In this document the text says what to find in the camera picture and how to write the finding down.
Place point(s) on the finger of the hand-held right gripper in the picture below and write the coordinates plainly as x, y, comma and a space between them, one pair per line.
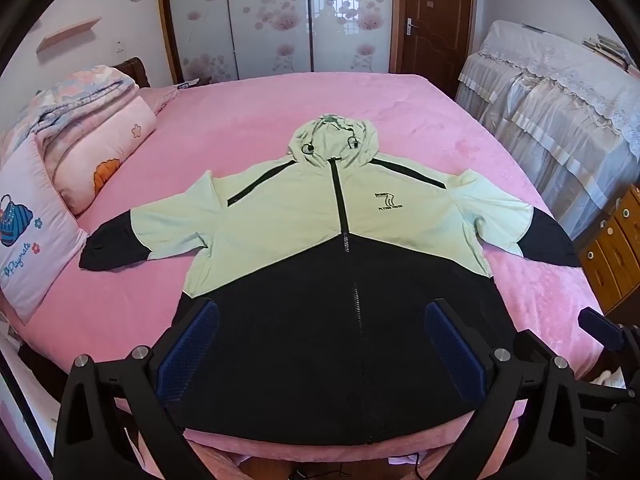
597, 325

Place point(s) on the brown wooden door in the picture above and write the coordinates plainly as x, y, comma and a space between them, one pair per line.
435, 5

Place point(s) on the dark wooden headboard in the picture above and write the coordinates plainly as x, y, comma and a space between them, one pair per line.
135, 70

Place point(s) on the folded floral quilt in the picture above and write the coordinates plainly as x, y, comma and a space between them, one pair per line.
75, 95

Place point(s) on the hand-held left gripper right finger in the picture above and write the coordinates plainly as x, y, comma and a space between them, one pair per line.
455, 355

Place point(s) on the green and black hooded jacket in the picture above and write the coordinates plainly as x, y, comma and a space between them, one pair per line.
300, 210

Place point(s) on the stack of books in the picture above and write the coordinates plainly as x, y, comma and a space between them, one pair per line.
607, 47

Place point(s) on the wooden wall shelf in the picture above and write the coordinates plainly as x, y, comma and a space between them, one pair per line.
70, 34

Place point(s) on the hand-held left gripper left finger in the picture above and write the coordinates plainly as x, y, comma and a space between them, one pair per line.
187, 350

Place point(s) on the wooden drawer cabinet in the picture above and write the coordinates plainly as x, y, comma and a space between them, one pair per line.
610, 260

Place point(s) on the floral sliding wardrobe doors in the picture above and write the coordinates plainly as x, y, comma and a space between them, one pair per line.
260, 10

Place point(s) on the bed with pink sheet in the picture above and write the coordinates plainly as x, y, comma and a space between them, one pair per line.
400, 110

